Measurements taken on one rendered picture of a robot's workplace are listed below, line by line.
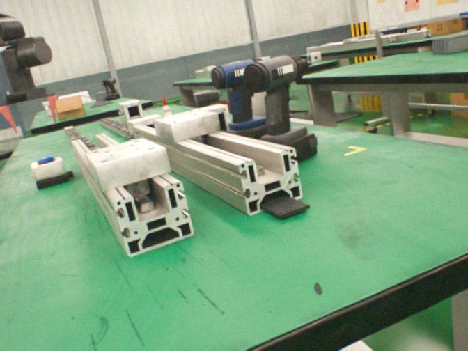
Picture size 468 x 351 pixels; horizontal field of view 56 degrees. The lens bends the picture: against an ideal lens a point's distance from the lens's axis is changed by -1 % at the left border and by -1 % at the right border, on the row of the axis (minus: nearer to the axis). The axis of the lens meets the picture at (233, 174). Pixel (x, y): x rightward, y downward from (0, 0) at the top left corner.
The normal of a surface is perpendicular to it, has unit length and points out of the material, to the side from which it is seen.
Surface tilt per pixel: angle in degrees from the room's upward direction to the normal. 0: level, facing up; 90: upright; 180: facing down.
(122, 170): 90
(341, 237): 0
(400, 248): 0
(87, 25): 90
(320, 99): 90
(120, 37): 90
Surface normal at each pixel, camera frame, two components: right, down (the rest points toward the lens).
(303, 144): 0.70, 0.06
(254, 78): -0.69, 0.32
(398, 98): 0.38, 0.18
